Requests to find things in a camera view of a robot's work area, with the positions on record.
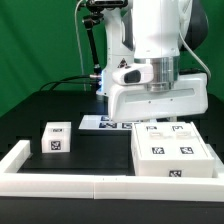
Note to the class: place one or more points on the white cabinet door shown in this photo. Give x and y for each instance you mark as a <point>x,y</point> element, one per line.
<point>188,140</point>
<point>152,140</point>

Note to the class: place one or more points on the white marker base sheet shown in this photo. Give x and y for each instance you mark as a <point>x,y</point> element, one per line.
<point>102,122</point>

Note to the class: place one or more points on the white cabinet body box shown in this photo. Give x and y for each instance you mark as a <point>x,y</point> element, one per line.
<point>172,164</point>

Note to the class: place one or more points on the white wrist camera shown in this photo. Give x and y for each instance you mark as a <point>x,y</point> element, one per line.
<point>134,74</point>

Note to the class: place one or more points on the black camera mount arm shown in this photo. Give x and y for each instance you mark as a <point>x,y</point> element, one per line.
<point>96,16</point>

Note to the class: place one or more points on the white cabinet top block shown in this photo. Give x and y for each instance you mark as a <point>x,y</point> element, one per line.
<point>56,137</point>

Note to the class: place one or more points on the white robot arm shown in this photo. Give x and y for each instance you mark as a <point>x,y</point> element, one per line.
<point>147,32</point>

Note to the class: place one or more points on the white U-shaped obstacle frame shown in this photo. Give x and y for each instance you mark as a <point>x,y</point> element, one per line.
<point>17,184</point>

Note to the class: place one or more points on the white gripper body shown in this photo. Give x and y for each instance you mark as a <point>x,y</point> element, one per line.
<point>133,103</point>

